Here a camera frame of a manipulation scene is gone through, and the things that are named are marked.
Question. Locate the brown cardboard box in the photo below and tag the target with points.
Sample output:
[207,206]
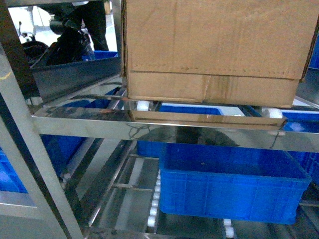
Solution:
[245,52]

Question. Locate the stainless steel shelf rack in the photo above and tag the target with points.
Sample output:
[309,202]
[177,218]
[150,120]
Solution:
[249,132]

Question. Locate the blue plastic bin front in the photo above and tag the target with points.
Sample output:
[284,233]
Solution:
[222,182]

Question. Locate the blue plastic bin right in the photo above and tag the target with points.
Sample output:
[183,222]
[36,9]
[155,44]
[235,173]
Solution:
[304,124]

